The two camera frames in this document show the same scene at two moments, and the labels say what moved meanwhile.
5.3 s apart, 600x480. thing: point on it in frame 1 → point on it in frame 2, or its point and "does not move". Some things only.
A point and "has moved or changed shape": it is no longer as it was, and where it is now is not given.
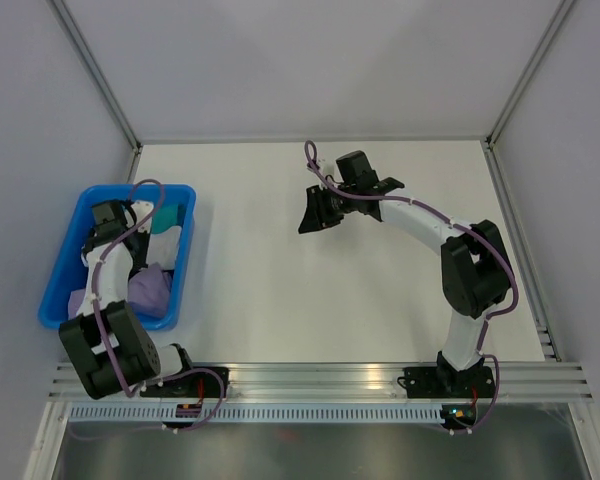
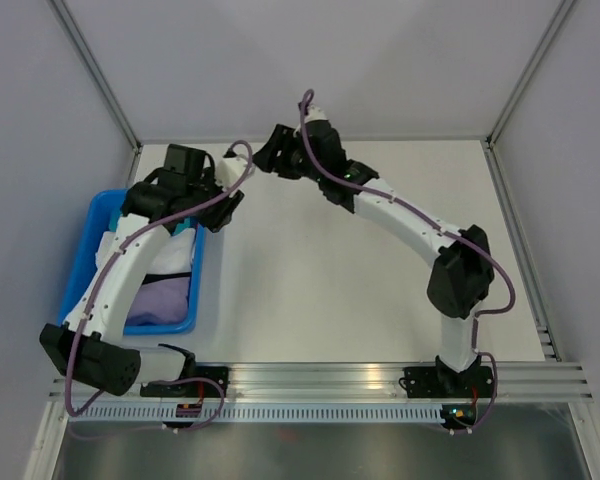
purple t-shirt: x=151 y=285 has moved or changed shape
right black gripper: x=317 y=217 → x=265 y=158
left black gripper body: x=139 y=254 → x=214 y=216
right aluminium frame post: x=529 y=72 does not move
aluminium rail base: x=362 y=381 does not move
